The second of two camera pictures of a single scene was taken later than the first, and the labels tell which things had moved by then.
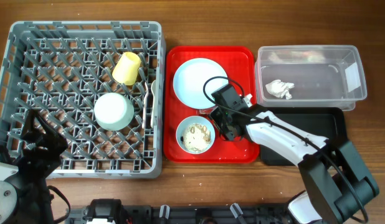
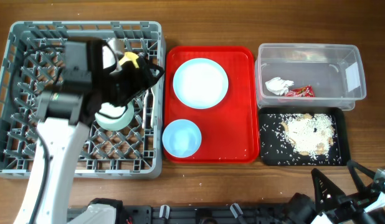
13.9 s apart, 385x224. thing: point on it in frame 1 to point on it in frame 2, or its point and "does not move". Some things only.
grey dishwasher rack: x=98 y=84 does not move
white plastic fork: x=145 y=99 does not move
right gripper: x=215 y=113 to x=352 y=204
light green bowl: x=114 y=111 does not move
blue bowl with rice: x=195 y=134 to x=181 y=138
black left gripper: x=51 y=159 to x=137 y=86
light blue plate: x=190 y=78 does not move
